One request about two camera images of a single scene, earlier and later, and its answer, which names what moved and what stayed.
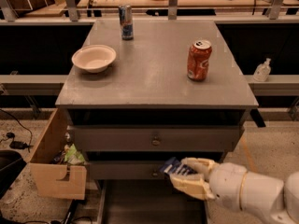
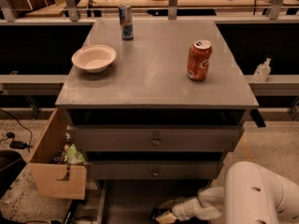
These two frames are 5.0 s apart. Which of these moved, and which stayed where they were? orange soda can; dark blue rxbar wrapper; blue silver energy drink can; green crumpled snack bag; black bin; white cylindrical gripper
Moved: dark blue rxbar wrapper; white cylindrical gripper
Stayed: orange soda can; blue silver energy drink can; green crumpled snack bag; black bin
